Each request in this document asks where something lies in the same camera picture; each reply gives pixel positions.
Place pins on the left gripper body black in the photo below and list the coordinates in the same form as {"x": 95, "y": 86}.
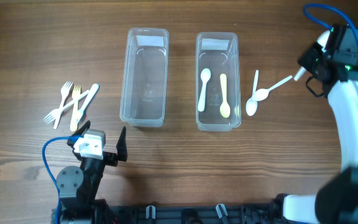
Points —
{"x": 94, "y": 167}

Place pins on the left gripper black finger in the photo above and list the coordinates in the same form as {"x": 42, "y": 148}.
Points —
{"x": 78, "y": 134}
{"x": 121, "y": 146}

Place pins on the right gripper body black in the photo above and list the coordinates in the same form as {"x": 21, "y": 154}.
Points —
{"x": 311, "y": 58}

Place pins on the white spoon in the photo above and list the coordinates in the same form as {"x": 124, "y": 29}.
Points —
{"x": 205, "y": 77}
{"x": 251, "y": 105}
{"x": 322, "y": 40}
{"x": 263, "y": 93}

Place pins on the yellow plastic spoon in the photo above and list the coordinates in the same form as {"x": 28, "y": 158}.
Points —
{"x": 225, "y": 109}

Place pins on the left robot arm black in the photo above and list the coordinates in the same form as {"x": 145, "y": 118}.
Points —
{"x": 77, "y": 186}

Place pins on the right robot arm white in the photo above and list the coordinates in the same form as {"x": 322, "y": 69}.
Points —
{"x": 337, "y": 200}

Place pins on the clear container, left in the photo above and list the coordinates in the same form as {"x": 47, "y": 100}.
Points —
{"x": 144, "y": 87}

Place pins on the clear container, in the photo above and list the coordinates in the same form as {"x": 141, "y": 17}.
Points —
{"x": 144, "y": 87}
{"x": 219, "y": 52}

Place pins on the clear container, right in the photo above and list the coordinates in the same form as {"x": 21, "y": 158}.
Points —
{"x": 219, "y": 52}

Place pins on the white fork, crossing diagonal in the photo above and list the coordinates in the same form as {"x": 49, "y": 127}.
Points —
{"x": 56, "y": 113}

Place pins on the yellow plastic fork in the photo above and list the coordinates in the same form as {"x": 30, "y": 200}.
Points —
{"x": 75, "y": 95}

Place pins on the white fork, leftmost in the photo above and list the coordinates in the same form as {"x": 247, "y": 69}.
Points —
{"x": 65, "y": 90}

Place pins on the white fork, rounded handle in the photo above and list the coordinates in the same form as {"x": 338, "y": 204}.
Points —
{"x": 80, "y": 113}

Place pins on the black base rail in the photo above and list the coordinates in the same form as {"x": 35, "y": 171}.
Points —
{"x": 248, "y": 213}

